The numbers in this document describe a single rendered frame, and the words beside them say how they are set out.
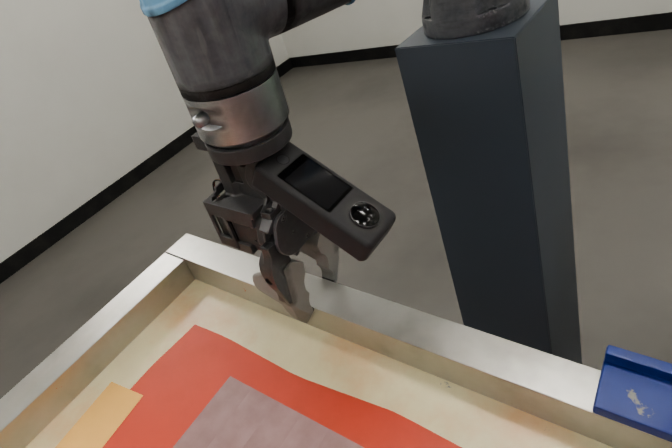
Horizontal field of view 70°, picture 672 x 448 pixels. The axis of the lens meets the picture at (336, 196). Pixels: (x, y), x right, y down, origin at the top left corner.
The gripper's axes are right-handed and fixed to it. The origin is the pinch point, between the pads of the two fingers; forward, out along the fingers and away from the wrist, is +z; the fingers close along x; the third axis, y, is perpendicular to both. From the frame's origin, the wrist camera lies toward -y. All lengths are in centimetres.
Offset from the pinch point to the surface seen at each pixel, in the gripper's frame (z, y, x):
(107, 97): 81, 323, -152
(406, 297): 115, 47, -87
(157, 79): 88, 322, -197
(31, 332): 137, 233, -6
